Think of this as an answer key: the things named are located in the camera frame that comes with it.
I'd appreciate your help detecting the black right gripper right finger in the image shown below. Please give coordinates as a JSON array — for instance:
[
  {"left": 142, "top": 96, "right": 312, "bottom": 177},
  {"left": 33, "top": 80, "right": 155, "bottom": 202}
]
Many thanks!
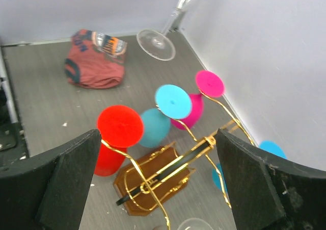
[{"left": 215, "top": 129, "right": 325, "bottom": 230}]

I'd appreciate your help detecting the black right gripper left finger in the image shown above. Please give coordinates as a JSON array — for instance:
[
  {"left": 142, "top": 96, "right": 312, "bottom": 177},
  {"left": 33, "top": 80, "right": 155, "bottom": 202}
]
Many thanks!
[{"left": 1, "top": 129, "right": 101, "bottom": 229}]

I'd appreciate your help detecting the light blue wine glass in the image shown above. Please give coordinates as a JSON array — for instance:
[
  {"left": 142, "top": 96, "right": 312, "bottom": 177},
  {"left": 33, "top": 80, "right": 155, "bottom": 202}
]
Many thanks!
[
  {"left": 139, "top": 84, "right": 192, "bottom": 148},
  {"left": 212, "top": 140, "right": 287, "bottom": 192}
]

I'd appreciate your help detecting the clear wine glass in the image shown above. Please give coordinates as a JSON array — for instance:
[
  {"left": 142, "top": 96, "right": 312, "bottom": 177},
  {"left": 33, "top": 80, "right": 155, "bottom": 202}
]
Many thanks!
[
  {"left": 177, "top": 218, "right": 213, "bottom": 230},
  {"left": 136, "top": 0, "right": 196, "bottom": 61}
]

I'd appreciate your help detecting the clear front wine glass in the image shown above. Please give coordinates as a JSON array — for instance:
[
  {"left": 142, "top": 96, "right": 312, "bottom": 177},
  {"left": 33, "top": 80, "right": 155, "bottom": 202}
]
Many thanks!
[{"left": 177, "top": 218, "right": 213, "bottom": 230}]

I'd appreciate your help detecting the red wine glass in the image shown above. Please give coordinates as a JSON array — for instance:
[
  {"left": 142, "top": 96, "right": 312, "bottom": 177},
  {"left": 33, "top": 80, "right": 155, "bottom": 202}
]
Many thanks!
[{"left": 94, "top": 105, "right": 144, "bottom": 176}]

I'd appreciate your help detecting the pink wine glass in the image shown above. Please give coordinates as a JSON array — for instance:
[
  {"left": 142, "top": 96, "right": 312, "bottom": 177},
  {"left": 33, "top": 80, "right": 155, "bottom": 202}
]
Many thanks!
[{"left": 181, "top": 70, "right": 225, "bottom": 129}]

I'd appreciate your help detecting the folded red t-shirt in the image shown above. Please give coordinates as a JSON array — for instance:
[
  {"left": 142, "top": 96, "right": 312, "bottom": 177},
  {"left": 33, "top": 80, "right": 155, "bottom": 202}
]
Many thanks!
[{"left": 65, "top": 29, "right": 127, "bottom": 89}]

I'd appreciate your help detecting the gold wire wine glass rack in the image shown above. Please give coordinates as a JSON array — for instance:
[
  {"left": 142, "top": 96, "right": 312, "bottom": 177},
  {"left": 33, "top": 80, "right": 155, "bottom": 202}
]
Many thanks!
[{"left": 100, "top": 89, "right": 255, "bottom": 230}]

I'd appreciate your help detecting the aluminium front rail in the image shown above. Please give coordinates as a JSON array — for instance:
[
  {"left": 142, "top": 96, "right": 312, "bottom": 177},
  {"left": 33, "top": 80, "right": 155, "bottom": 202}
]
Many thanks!
[{"left": 1, "top": 49, "right": 18, "bottom": 123}]

